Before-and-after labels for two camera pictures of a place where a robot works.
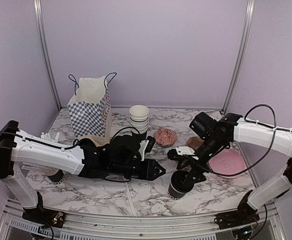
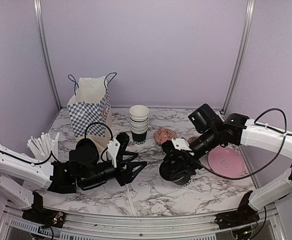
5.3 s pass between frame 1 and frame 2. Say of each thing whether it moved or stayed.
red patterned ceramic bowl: stayed
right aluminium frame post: stayed
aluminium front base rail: stayed
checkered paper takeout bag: stayed
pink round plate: stayed
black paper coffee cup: moved
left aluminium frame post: stayed
